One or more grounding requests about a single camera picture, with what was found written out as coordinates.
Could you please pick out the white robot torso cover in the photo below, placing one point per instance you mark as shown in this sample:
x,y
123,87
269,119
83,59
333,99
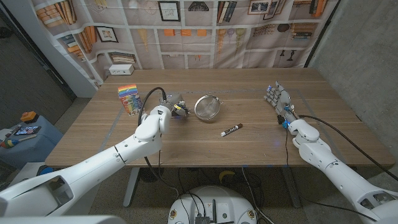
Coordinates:
x,y
62,220

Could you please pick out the white table leg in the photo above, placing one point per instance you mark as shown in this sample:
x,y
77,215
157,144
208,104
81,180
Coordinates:
x,y
132,186

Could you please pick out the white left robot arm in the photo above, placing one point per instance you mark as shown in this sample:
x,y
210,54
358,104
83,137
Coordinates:
x,y
136,146

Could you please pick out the blue storage box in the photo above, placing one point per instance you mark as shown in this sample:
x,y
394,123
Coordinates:
x,y
34,149

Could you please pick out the printed bookshelf backdrop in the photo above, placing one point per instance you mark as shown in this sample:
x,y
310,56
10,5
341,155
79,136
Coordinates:
x,y
202,43

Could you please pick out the yellow object under table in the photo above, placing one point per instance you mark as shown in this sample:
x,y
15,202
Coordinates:
x,y
226,174

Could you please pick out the orange and black block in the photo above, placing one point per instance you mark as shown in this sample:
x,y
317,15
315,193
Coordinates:
x,y
29,117

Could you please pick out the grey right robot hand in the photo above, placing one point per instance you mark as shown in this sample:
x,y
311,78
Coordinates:
x,y
283,99

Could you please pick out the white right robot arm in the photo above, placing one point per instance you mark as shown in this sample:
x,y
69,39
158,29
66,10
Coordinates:
x,y
329,161

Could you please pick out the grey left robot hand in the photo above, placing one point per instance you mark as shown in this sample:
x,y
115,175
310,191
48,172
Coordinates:
x,y
175,104

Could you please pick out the rainbow marker box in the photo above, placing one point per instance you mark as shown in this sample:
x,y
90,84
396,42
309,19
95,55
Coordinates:
x,y
129,99

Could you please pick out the brown marker white cap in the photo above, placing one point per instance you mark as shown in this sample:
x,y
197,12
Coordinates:
x,y
231,130

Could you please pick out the black backdrop stand pole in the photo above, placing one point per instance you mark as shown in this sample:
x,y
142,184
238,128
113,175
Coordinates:
x,y
321,32

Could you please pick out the black smartphone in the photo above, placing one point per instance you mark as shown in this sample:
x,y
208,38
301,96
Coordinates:
x,y
28,130

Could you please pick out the grey table leg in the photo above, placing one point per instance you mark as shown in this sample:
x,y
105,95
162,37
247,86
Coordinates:
x,y
290,186

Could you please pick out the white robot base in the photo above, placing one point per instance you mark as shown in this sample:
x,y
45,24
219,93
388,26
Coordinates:
x,y
214,202

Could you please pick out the white power outlet box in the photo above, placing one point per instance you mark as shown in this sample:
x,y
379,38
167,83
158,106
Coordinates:
x,y
121,69

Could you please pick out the black round fan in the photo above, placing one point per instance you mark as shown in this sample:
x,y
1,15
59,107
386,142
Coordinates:
x,y
152,175

